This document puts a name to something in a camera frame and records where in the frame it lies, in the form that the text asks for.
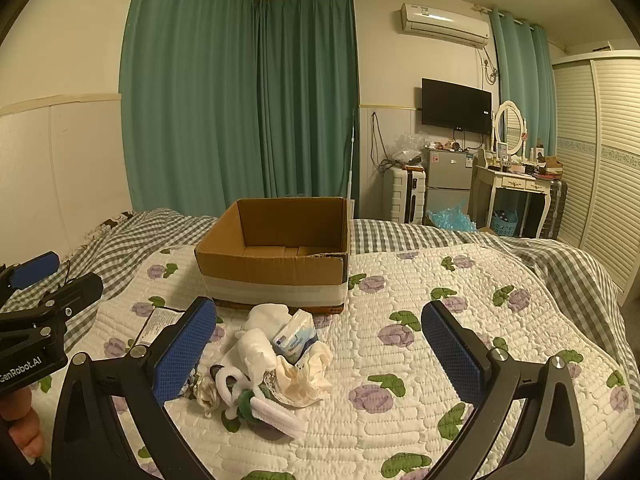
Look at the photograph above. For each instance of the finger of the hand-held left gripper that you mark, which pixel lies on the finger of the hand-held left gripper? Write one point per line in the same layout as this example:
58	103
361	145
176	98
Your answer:
34	266
75	291

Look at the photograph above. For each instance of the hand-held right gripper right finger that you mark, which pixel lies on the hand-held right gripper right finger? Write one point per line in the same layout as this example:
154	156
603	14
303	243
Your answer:
456	355

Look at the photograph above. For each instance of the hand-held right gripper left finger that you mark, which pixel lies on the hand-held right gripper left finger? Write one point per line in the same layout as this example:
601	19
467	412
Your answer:
184	352

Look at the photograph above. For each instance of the white plush headband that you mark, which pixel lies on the white plush headband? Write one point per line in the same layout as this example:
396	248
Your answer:
226	376

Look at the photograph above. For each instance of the cream fabric flower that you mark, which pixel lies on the cream fabric flower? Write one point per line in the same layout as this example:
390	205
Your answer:
206	396

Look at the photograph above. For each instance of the white plush towel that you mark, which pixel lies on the white plush towel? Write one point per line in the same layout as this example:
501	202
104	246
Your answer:
256	352

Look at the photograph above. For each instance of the white fluffy sock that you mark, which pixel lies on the white fluffy sock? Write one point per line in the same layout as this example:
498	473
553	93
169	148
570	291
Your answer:
265	316

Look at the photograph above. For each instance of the white blue tissue pack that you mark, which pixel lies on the white blue tissue pack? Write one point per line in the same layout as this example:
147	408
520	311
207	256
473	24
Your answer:
295	336

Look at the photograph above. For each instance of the cardboard box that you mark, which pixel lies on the cardboard box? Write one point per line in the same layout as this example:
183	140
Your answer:
270	272

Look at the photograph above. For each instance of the cream lace cloth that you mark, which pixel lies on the cream lace cloth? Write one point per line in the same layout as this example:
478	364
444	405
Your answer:
311	375

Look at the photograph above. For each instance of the person's left hand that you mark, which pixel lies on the person's left hand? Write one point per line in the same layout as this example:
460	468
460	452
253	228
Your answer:
22	422

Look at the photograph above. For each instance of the white tube with label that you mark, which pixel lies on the white tube with label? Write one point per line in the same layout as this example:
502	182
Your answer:
160	325

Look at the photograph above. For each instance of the floral quilted blanket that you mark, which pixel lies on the floral quilted blanket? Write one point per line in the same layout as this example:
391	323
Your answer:
400	410

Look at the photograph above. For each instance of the brown patterned pillow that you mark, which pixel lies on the brown patterned pillow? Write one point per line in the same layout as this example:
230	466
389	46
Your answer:
111	221

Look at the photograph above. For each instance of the grey checked bedsheet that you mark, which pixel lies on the grey checked bedsheet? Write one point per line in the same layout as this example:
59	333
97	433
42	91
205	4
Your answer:
400	235

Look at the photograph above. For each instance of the blue plastic bags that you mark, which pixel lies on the blue plastic bags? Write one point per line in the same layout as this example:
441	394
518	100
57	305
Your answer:
450	219

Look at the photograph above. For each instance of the blue plastic basket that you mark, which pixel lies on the blue plastic basket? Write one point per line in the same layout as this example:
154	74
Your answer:
504	224

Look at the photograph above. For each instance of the white ribbed suitcase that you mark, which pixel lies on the white ribbed suitcase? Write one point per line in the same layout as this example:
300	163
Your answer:
402	195

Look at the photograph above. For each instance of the grey small fridge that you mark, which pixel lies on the grey small fridge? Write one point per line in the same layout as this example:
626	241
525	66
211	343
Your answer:
447	180

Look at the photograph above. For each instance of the grey suitcase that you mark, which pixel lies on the grey suitcase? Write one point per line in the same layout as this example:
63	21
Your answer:
554	207

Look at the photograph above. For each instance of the white dressing table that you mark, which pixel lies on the white dressing table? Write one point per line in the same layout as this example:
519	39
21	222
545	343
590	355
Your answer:
505	180

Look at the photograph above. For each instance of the clear plastic bags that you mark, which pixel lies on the clear plastic bags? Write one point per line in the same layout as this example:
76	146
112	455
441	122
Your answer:
407	147

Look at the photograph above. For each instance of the wide green curtain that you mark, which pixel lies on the wide green curtain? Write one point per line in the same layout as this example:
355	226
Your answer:
190	110

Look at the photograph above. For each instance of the white pole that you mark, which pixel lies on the white pole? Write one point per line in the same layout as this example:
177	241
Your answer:
352	160

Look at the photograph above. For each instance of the white oval mirror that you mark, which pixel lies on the white oval mirror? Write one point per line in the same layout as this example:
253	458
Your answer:
510	122

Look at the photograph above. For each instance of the white louvred wardrobe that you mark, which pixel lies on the white louvred wardrobe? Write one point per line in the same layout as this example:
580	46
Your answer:
605	160

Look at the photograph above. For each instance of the narrow green curtain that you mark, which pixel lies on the narrow green curtain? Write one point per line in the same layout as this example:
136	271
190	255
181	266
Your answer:
307	110

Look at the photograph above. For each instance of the light teal window curtain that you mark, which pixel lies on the light teal window curtain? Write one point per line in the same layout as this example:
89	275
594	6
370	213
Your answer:
520	75

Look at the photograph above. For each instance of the white air conditioner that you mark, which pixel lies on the white air conditioner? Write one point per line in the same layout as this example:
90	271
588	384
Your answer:
442	22

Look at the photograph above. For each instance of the black wall television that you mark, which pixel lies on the black wall television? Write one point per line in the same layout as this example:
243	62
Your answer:
455	106

